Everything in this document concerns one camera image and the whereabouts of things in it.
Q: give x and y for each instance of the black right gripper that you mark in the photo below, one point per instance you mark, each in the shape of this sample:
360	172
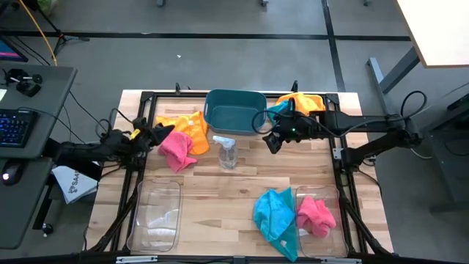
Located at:
298	126

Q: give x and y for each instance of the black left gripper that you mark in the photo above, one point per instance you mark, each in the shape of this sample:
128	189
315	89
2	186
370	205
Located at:
146	136

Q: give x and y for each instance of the pink microfiber towel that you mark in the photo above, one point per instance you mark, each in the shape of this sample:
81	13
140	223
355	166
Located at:
176	150
316	216

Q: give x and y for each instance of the orange microfiber towel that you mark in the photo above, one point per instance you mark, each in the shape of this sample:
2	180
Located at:
306	102
192	126

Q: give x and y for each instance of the blue microfiber towel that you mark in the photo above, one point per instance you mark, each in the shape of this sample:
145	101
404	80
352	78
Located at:
280	108
275	216

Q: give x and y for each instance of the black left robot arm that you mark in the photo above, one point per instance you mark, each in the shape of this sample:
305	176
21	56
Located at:
84	150

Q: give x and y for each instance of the yellow tag on arm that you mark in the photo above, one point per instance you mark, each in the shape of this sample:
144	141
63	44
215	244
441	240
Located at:
135	133

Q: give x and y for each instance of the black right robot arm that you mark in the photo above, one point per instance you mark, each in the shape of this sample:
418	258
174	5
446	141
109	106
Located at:
351	121

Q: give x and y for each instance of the clear spray bottle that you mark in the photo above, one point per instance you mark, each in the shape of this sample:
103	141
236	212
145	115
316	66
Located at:
228	155

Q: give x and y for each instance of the teal plastic basket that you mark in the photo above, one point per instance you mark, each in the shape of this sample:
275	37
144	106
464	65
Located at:
234	113

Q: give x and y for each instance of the clear plastic bin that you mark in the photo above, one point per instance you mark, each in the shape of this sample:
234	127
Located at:
155	216
339	242

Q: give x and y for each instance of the white printed bag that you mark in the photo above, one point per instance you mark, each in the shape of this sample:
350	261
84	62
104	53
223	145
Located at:
75	185

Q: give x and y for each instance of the black tripod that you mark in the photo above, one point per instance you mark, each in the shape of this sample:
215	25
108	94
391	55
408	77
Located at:
60	36

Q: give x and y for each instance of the grey table leg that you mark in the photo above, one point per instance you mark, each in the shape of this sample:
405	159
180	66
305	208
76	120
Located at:
397	71

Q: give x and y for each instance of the black backlit keyboard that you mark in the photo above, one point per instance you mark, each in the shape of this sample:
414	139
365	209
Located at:
16	128

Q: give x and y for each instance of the black round knob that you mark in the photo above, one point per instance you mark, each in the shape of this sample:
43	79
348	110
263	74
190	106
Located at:
47	229

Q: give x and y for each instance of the black computer mouse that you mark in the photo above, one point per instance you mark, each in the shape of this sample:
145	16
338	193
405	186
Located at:
11	173

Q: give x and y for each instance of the grey side desk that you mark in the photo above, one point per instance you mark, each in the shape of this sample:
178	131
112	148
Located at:
22	205

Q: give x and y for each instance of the green object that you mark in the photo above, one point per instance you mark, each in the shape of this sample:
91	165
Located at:
47	5

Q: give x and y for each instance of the computer monitor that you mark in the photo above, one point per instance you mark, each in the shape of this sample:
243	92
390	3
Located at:
8	49

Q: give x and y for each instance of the white table top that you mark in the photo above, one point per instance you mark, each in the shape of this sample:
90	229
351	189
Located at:
436	29

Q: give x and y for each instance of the black metal table frame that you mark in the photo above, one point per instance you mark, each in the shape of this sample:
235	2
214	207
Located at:
128	183

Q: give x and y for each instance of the white frame bracket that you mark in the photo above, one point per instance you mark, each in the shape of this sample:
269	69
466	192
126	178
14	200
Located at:
337	153

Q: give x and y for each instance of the silver metal bracket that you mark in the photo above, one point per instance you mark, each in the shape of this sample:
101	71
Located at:
340	261
136	259

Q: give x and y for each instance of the black clamp mount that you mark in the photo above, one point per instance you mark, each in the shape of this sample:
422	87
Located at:
25	86

